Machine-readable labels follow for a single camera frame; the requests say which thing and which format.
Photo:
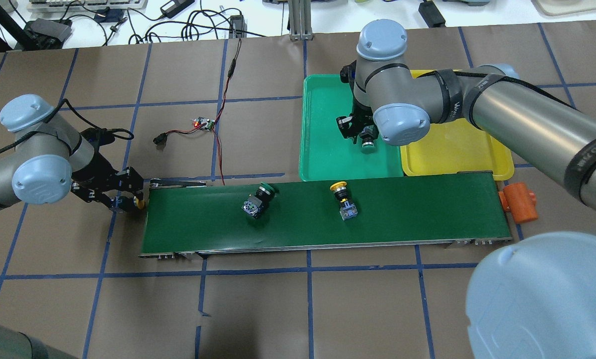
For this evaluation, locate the plain orange cylinder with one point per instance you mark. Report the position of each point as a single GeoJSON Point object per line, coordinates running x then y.
{"type": "Point", "coordinates": [520, 202]}

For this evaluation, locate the orange cylinder with label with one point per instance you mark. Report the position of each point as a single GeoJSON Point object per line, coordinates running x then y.
{"type": "Point", "coordinates": [502, 199]}

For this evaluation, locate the green plastic tray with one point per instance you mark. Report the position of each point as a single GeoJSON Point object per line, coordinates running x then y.
{"type": "Point", "coordinates": [324, 153]}

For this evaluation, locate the small motor controller board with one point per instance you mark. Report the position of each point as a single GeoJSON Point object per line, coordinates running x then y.
{"type": "Point", "coordinates": [204, 124]}

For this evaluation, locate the black power adapter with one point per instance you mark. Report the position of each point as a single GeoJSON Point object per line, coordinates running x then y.
{"type": "Point", "coordinates": [431, 14]}

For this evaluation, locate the yellow push button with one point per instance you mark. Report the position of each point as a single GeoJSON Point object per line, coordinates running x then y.
{"type": "Point", "coordinates": [124, 204]}

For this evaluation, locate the yellow plastic tray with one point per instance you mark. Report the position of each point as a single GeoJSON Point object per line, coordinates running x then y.
{"type": "Point", "coordinates": [457, 147]}

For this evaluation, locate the yellow push button apart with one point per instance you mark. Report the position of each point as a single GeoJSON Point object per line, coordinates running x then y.
{"type": "Point", "coordinates": [347, 207]}

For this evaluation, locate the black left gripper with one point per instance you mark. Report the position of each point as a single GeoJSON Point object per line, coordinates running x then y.
{"type": "Point", "coordinates": [89, 172]}

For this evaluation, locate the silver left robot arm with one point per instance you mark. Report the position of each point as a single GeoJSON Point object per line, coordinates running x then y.
{"type": "Point", "coordinates": [49, 159]}

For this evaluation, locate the aluminium frame post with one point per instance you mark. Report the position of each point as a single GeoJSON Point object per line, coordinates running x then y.
{"type": "Point", "coordinates": [300, 26]}

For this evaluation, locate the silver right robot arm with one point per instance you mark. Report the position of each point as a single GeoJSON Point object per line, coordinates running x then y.
{"type": "Point", "coordinates": [535, 299]}

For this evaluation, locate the green conveyor belt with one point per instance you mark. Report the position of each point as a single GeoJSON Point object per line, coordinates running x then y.
{"type": "Point", "coordinates": [305, 215]}

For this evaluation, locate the green push button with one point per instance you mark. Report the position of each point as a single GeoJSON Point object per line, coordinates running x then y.
{"type": "Point", "coordinates": [257, 202]}
{"type": "Point", "coordinates": [367, 143]}

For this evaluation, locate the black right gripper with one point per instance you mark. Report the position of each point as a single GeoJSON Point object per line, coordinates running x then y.
{"type": "Point", "coordinates": [362, 119]}

